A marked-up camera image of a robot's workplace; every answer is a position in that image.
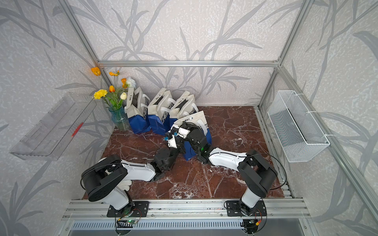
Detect blue glass vase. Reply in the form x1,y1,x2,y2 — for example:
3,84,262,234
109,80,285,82
109,107,131,131

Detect white wire basket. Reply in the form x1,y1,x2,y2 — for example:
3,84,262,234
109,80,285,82
267,90,330,163

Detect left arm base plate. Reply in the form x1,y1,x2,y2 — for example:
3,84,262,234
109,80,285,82
106,201,150,218

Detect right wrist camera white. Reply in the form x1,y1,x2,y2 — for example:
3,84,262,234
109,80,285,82
170,125,191,139

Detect red item on shelf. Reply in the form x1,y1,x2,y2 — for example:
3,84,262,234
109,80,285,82
72,123,84,137

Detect takeout bag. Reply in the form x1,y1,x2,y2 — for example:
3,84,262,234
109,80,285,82
125,87,151,134
148,88,176,135
169,91,198,126
170,111,213,163

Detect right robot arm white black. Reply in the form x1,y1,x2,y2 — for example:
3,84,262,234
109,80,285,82
171,123,278,216

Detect circuit board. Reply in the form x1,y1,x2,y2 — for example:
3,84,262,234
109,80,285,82
240,219,261,235
116,219,139,228

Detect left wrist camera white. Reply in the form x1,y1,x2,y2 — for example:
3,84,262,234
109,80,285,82
164,132,177,148

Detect white work glove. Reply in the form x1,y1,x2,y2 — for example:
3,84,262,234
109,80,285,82
117,180,132,191

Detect aluminium front rail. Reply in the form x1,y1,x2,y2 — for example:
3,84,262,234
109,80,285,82
62,198,311,220

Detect right circuit board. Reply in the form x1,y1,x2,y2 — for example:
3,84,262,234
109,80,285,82
240,219,261,235

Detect aluminium frame bar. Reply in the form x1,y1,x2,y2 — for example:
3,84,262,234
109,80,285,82
98,61,279,67

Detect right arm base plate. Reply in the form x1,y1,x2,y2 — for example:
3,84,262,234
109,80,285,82
223,199,267,218

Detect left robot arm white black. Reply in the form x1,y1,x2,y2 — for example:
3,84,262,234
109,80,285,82
80,144,185,214

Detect artificial flower bouquet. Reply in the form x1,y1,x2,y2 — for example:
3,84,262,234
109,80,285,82
93,71,136,111

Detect clear plastic wall shelf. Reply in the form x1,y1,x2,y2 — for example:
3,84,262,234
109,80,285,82
10,92,96,161

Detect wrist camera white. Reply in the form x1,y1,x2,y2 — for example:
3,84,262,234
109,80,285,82
164,132,177,148
170,125,191,139

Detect left circuit board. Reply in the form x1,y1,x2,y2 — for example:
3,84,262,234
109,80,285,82
116,219,139,228

